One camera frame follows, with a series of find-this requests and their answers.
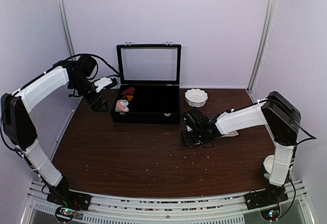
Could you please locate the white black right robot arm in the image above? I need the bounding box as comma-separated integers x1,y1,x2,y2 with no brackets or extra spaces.
180,91,316,205

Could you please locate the thin black cable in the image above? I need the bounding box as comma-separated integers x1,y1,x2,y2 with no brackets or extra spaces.
71,53,121,78

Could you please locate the white blue cup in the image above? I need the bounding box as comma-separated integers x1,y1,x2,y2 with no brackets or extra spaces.
262,155,274,179

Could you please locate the aluminium frame post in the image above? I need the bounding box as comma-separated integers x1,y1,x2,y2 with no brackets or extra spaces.
57,0,78,71
247,0,277,95

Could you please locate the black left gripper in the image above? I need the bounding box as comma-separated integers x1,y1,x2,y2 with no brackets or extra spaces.
69,76,108,112

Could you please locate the black compartment storage box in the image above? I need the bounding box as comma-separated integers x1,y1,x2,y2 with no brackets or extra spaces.
111,43,182,125

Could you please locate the right aluminium frame post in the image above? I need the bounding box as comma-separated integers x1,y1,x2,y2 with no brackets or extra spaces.
247,0,277,95

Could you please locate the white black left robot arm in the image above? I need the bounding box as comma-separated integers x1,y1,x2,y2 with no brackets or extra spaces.
1,53,117,206

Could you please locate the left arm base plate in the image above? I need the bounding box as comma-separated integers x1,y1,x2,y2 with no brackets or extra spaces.
46,186,91,211

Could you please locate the beige striped sock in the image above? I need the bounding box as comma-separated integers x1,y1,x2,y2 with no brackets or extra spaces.
220,131,239,138

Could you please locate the left aluminium frame post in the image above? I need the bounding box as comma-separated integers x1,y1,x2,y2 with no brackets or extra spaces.
57,0,78,71

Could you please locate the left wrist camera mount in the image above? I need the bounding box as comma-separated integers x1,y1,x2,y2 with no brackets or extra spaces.
93,77,118,93

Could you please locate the pink mint patterned sock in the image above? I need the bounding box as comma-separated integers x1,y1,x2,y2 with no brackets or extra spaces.
115,99,129,112

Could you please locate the maroon yellow argyle sock roll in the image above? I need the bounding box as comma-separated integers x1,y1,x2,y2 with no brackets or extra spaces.
121,87,135,101

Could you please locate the white scalloped ceramic bowl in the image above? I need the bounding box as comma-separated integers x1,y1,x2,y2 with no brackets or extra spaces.
184,88,208,108

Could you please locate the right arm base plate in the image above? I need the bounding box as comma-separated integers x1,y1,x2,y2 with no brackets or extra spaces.
244,185,288,210

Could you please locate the aluminium table edge rail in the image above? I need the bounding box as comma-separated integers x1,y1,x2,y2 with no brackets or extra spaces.
18,181,318,223

